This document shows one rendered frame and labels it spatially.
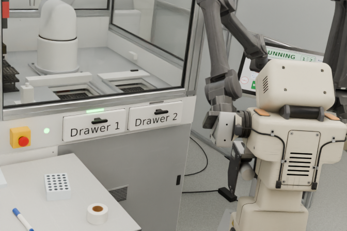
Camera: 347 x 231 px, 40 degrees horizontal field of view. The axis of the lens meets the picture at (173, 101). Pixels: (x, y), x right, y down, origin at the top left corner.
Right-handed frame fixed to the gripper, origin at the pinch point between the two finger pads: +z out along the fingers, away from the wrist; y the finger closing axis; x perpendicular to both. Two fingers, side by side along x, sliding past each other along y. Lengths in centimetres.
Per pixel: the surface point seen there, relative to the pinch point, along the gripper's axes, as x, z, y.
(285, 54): -18.8, 15.4, -8.6
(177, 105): 26.2, -1.1, 34.7
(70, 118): 52, -35, 69
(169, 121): 34, 2, 37
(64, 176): 77, -45, 58
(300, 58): -18.4, 15.3, -16.6
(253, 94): 6.7, 15.1, 2.5
